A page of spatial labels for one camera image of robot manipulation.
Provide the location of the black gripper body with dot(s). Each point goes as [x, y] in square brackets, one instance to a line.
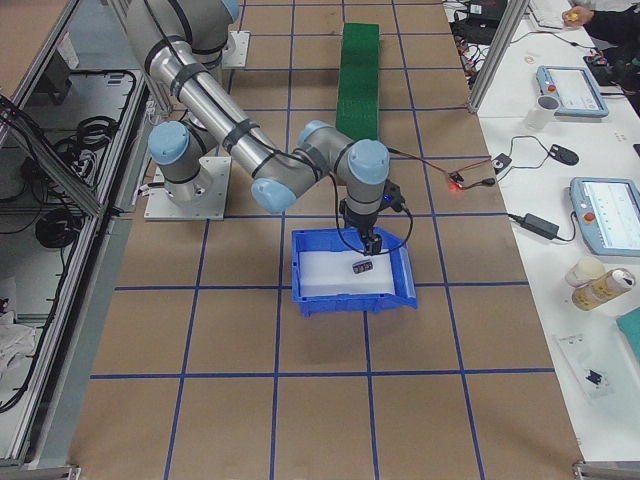
[361, 221]

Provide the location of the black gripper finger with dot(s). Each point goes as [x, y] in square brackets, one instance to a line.
[375, 244]
[366, 245]

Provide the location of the black capacitor block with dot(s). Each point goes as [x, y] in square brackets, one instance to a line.
[362, 266]

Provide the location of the blue plastic bin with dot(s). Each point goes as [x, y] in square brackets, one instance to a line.
[344, 240]

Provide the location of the white foam sheet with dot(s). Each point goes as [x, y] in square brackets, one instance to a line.
[328, 273]

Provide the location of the red lit controller board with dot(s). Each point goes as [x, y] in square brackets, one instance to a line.
[456, 181]

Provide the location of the green conveyor belt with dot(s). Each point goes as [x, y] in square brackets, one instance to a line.
[357, 110]

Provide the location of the black small sensor box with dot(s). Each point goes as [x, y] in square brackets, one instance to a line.
[500, 163]

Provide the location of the black power adapter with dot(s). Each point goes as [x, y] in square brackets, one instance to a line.
[540, 226]

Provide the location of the black computer mouse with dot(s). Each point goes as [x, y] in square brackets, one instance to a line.
[563, 155]

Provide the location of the cream lidded cup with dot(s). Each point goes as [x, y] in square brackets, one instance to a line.
[586, 269]

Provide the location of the far teach pendant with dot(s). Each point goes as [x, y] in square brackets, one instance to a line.
[575, 89]

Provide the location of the teach pendant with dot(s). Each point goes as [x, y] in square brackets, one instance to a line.
[607, 211]
[575, 89]

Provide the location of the near teach pendant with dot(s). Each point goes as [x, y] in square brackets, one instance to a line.
[607, 211]

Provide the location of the yellow drink can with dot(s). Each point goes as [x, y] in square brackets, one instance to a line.
[605, 288]

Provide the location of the clear plastic bag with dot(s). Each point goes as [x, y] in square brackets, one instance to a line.
[602, 368]

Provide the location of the white crumpled cloth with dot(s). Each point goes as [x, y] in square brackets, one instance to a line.
[17, 340]

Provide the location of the aluminium frame post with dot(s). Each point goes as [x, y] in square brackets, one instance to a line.
[509, 23]

